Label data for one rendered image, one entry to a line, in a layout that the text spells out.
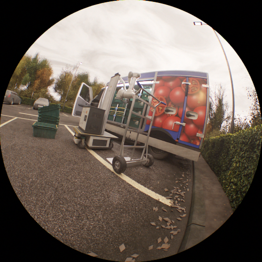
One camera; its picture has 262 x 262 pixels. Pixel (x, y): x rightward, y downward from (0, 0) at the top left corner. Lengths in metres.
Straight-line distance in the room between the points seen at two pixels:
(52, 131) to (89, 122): 0.90
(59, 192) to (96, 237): 0.47
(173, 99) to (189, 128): 0.78
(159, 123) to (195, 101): 1.03
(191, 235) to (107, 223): 0.60
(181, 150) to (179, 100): 1.16
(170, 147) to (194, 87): 1.55
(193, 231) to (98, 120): 2.05
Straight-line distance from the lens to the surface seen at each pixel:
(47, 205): 0.84
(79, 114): 4.89
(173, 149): 2.15
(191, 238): 0.84
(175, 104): 2.29
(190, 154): 2.13
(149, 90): 2.94
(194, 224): 0.93
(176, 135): 2.14
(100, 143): 1.90
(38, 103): 10.30
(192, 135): 2.10
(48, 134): 2.21
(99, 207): 0.83
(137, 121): 2.43
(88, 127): 1.80
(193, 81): 2.55
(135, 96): 1.31
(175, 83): 2.55
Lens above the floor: 0.67
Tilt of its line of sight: 4 degrees down
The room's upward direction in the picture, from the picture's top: 15 degrees clockwise
